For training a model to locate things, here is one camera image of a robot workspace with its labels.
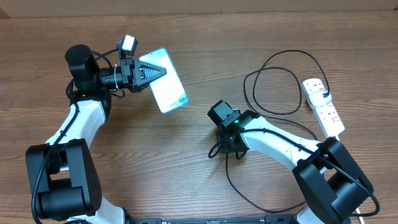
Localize blue Samsung Galaxy smartphone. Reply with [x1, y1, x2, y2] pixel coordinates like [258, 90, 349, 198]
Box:
[139, 47, 189, 113]

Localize black USB charging cable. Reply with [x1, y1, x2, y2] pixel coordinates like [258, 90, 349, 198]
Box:
[225, 49, 331, 214]

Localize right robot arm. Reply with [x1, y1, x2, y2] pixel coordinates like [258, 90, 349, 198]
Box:
[208, 100, 380, 223]

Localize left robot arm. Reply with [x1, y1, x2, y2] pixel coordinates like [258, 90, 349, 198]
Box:
[25, 44, 167, 223]

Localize white charger plug adapter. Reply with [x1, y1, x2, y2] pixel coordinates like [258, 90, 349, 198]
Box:
[308, 90, 332, 109]

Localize white power strip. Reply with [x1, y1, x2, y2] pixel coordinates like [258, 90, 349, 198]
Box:
[302, 78, 345, 139]

